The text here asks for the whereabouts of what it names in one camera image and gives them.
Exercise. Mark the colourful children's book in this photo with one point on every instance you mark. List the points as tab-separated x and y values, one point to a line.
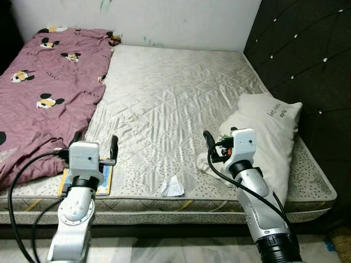
105	182

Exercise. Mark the white pillow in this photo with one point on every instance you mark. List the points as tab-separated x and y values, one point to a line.
263	131

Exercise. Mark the white paper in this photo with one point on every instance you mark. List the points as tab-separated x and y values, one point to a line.
173	187

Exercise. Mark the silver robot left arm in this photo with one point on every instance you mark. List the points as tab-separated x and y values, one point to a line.
74	219

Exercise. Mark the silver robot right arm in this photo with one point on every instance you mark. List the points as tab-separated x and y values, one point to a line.
255	192

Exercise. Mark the beige quilted mattress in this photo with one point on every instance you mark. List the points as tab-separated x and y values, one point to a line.
164	98

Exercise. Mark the pink Mickey Mouse blanket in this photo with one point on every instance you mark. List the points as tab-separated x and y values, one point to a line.
49	82

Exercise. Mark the black tufted headboard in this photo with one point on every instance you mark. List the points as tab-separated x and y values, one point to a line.
307	55

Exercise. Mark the dark bedside furniture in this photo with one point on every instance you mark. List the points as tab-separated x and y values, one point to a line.
8	33

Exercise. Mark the blue floor scrap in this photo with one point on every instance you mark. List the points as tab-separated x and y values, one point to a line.
330	245

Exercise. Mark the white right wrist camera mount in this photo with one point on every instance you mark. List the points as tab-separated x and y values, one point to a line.
244	145

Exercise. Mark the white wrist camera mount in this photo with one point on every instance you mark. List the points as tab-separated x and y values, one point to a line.
83	159
244	145

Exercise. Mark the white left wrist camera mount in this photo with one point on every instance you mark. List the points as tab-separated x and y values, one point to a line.
83	159

